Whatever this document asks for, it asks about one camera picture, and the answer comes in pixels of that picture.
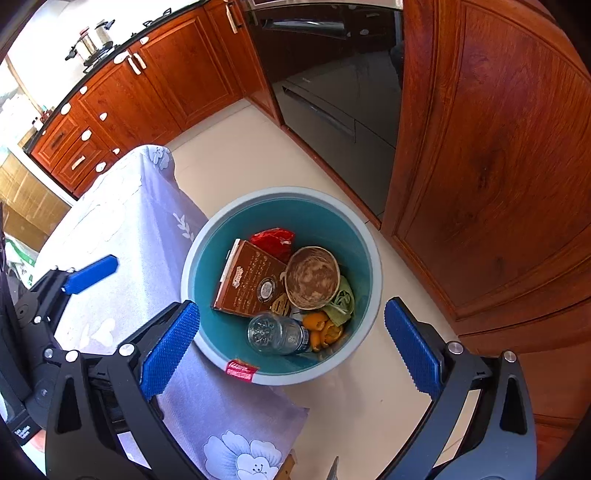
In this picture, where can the clear plastic bottle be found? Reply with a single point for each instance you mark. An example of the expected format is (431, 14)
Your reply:
(272, 334)

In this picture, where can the green corn husk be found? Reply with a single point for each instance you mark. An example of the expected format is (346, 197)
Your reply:
(340, 309)

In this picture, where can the wooden kitchen cabinets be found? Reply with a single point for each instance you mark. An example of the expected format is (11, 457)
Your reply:
(489, 198)

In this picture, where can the brown cardboard box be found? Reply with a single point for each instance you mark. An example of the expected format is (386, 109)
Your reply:
(252, 282)

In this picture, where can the green white rice sack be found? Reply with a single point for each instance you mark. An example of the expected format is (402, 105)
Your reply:
(21, 259)

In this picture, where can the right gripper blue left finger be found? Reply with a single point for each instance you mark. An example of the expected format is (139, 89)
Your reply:
(162, 359)

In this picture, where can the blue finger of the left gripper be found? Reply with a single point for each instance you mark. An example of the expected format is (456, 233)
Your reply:
(81, 280)

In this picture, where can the black built-in oven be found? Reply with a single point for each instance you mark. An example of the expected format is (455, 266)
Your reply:
(336, 68)

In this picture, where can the orange peel piece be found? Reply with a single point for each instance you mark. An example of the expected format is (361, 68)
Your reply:
(323, 332)

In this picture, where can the brown coconut shell bowl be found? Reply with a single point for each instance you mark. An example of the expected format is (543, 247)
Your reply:
(312, 278)

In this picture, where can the red snack bag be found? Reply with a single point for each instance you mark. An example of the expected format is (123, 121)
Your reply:
(277, 242)

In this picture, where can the steel pressure cooker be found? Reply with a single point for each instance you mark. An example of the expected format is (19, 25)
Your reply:
(93, 44)

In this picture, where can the grey teal trash bin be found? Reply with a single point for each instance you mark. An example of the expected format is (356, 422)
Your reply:
(316, 219)

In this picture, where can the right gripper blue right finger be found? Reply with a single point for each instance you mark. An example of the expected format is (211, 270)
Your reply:
(414, 341)

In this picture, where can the purple floral tablecloth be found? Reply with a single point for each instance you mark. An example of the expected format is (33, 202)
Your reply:
(136, 212)

